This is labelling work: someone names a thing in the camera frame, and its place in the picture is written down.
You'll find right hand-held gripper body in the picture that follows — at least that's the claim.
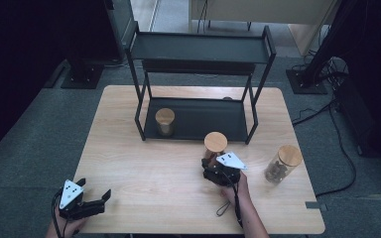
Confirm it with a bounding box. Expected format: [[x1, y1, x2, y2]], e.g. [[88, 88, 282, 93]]
[[202, 151, 248, 186]]

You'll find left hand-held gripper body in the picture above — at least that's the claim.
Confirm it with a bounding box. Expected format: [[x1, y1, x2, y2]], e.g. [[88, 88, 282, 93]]
[[59, 178, 106, 221]]

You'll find black metal two-tier shelf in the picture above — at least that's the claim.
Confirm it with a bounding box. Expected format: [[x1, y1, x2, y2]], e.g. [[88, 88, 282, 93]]
[[124, 21, 277, 146]]

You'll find glass jar with nuts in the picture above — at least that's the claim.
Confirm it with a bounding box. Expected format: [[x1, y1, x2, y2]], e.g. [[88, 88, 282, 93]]
[[264, 144, 304, 185]]

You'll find person's right hand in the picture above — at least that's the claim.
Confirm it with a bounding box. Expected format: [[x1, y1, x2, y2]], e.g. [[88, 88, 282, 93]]
[[219, 172, 251, 206]]

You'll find person's left hand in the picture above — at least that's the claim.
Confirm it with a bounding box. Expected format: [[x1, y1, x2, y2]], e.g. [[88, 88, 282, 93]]
[[46, 206, 87, 238]]

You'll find black stand with square base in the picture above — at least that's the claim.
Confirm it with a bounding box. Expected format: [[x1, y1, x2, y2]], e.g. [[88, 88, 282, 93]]
[[61, 56, 105, 90]]

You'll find black box on floor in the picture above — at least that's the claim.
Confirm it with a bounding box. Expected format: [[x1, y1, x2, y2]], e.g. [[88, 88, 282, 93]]
[[333, 77, 381, 162]]

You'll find beige cabinet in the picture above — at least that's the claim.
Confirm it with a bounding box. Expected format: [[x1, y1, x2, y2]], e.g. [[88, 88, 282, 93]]
[[188, 0, 340, 58]]

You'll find grey metal panel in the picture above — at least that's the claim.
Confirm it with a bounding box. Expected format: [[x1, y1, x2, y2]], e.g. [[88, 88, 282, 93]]
[[103, 0, 139, 63]]

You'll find left hand-held gripper cable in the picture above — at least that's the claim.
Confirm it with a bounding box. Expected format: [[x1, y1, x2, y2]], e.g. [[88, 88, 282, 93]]
[[51, 190, 64, 238]]

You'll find hand-held gripper cable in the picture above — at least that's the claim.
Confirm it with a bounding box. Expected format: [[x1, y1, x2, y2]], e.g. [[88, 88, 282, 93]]
[[215, 179, 244, 229], [51, 190, 64, 238]]

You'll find right hand-held gripper cable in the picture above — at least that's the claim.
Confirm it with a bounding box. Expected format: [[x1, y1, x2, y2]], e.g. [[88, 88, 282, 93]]
[[215, 179, 244, 229]]

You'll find black stand with cables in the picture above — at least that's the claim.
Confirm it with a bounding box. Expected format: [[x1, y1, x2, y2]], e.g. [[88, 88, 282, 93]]
[[286, 0, 355, 95]]

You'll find black floor cable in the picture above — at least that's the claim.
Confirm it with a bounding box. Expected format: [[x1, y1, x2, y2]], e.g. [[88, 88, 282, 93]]
[[292, 98, 357, 198]]

